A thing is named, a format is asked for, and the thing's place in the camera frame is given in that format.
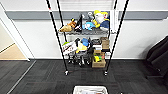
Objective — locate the brown plush toy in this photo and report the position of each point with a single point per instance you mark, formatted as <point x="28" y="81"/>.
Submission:
<point x="69" y="26"/>

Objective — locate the brown cardboard box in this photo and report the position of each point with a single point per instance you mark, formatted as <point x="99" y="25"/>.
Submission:
<point x="99" y="64"/>

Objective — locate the black triangular bag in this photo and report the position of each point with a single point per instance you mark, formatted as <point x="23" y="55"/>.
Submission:
<point x="80" y="25"/>

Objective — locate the pale woven basket dark spots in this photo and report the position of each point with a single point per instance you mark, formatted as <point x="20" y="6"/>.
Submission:
<point x="90" y="87"/>

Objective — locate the yellow-green item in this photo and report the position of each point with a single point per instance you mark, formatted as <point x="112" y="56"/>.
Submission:
<point x="97" y="58"/>

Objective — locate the tall white box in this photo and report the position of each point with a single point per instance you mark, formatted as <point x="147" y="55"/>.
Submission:
<point x="113" y="20"/>

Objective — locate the small brown box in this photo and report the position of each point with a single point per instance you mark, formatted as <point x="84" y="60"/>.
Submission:
<point x="105" y="42"/>

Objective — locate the black chair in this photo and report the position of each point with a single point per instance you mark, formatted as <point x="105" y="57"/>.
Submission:
<point x="158" y="56"/>

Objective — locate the white printed bag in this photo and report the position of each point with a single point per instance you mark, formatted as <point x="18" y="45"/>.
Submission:
<point x="70" y="48"/>

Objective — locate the grey small toy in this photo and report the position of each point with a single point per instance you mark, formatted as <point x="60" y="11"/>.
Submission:
<point x="90" y="16"/>

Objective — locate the black white box stack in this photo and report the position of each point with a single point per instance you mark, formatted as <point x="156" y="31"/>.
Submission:
<point x="96" y="44"/>

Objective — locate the blue round item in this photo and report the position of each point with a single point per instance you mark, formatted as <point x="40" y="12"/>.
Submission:
<point x="85" y="41"/>

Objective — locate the white printed book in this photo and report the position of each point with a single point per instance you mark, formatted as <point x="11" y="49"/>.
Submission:
<point x="90" y="91"/>

